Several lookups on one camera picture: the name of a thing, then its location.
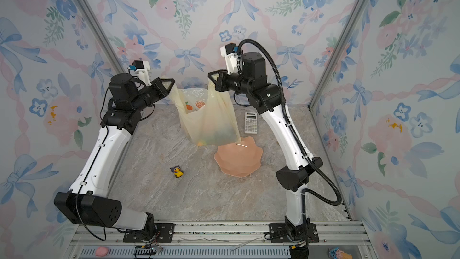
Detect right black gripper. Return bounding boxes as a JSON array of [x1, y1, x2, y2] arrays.
[[208, 71, 254, 100]]

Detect right metal corner post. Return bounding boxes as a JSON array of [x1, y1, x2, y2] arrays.
[[308, 0, 368, 112]]

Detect small yellow blue toy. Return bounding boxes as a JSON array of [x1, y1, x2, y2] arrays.
[[170, 165, 184, 179]]

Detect white calculator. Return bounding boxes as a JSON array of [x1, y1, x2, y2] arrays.
[[244, 112, 258, 134]]

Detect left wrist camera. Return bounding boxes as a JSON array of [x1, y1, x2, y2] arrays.
[[128, 60, 151, 86]]

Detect pink wavy fruit plate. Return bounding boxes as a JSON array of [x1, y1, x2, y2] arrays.
[[214, 137, 263, 178]]

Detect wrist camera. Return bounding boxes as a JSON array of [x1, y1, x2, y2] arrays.
[[220, 43, 241, 74], [128, 60, 151, 86]]

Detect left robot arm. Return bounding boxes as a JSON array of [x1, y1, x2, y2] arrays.
[[54, 73, 175, 242]]

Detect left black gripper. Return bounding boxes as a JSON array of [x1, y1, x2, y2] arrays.
[[132, 78, 175, 115]]

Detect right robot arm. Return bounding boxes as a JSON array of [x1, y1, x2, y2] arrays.
[[208, 48, 322, 242]]

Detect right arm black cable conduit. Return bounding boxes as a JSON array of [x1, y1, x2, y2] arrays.
[[236, 38, 343, 206]]

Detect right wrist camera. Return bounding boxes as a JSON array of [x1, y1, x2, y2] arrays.
[[220, 43, 241, 74]]

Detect left metal corner post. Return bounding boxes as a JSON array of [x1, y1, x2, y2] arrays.
[[74, 0, 125, 73]]

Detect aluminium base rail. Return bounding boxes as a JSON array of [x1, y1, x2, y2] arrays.
[[63, 221, 377, 259]]

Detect metal corner post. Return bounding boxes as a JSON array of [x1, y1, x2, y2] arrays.
[[308, 0, 368, 112], [74, 0, 125, 73]]

